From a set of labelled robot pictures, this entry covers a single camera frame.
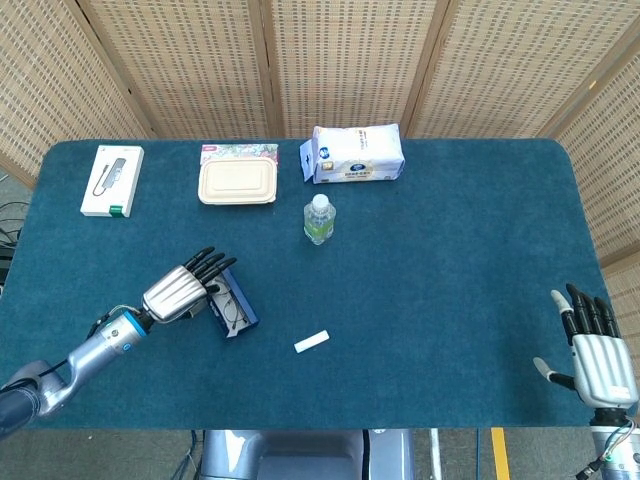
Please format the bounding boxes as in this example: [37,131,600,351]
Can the woven bamboo folding screen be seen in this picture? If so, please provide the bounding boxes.
[0,0,640,346]

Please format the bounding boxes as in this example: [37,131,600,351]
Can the white tissue paper pack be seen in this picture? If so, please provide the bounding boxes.
[298,123,407,185]

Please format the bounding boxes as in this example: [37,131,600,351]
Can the yellow floor tape strip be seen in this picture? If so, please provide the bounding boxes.
[490,427,512,480]

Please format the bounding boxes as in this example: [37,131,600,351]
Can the teal felt table cloth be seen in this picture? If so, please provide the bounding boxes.
[0,138,621,431]

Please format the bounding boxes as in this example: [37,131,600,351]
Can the floral print flat pack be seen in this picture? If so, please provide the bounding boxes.
[199,143,280,166]

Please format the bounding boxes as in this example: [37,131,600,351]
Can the white box green stripe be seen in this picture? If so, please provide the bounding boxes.
[79,144,145,219]

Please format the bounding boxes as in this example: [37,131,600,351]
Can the small folded white paper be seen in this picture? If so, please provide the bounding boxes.
[293,329,331,354]

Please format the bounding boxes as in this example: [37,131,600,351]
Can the beige lidded lunch box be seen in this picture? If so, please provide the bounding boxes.
[197,158,279,206]

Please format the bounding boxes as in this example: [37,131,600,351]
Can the black floor cables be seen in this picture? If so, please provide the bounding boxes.
[0,200,31,246]

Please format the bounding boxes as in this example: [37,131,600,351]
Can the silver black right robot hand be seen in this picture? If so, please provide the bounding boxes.
[532,283,640,412]

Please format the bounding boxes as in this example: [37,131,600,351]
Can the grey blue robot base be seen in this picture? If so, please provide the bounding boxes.
[199,428,416,480]

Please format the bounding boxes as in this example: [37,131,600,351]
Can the clear bottle green label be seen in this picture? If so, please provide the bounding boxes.
[303,193,337,247]

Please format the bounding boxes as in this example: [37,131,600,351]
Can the blue glasses box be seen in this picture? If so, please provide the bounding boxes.
[202,267,261,341]

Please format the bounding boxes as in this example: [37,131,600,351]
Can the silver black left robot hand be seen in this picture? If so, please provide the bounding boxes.
[141,246,238,325]

